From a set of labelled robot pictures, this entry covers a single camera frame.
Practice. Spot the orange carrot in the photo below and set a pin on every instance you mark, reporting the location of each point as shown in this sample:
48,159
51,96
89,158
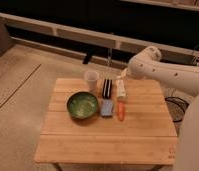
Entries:
121,111

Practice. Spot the black wire basket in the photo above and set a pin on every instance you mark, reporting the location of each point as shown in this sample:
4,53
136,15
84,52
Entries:
177,107

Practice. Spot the green ceramic bowl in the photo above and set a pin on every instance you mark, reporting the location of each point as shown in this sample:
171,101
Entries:
82,105

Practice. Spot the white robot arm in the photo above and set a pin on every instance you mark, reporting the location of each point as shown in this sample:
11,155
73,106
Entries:
185,78

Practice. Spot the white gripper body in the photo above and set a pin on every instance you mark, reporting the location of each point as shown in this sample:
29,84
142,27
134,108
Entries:
125,74

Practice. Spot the wooden table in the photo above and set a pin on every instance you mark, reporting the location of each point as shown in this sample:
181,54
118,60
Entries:
146,136

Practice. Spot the blue sponge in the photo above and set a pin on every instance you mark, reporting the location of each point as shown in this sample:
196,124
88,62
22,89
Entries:
106,108

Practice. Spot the white bottle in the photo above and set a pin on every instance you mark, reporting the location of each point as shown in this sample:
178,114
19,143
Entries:
121,92

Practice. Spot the translucent plastic cup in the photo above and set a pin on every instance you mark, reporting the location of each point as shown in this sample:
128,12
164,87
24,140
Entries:
91,77

